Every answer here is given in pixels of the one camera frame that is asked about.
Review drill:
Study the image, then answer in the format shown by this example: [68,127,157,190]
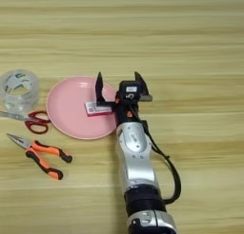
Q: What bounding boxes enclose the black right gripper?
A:
[94,70,153,127]

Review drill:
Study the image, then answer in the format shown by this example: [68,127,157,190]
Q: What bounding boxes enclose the pink round plate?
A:
[46,76,120,141]

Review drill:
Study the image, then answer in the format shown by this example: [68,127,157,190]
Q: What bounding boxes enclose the red handled scissors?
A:
[0,109,52,135]

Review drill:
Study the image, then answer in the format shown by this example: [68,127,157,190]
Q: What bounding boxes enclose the clear tape roll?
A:
[0,68,41,114]

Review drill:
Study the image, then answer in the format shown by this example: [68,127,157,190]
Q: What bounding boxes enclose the orange black needle-nose pliers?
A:
[6,132,73,181]

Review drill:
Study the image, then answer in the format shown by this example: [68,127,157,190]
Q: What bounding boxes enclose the black box with white label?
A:
[118,80,141,101]

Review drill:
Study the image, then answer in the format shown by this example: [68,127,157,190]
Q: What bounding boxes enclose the small red white box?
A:
[84,100,114,117]

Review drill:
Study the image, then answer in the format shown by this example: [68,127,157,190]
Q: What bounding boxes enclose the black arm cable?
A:
[128,104,182,205]

